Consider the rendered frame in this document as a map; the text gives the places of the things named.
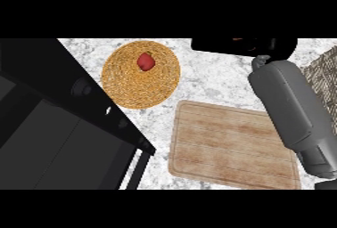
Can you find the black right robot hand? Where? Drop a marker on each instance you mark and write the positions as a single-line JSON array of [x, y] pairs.
[[264, 46]]

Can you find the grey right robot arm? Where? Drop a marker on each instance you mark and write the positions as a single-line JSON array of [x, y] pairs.
[[286, 104]]

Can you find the dark brown wicker basket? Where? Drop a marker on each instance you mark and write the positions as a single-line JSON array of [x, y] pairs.
[[324, 80]]

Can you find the round woven wicker basket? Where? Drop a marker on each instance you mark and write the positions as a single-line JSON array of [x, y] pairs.
[[132, 89]]

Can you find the wooden cutting board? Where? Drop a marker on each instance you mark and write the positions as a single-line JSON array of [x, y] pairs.
[[228, 145]]

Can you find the black stove knob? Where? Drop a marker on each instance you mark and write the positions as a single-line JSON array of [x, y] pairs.
[[82, 87]]

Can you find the black stove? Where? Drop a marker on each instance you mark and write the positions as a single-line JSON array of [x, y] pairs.
[[52, 139]]

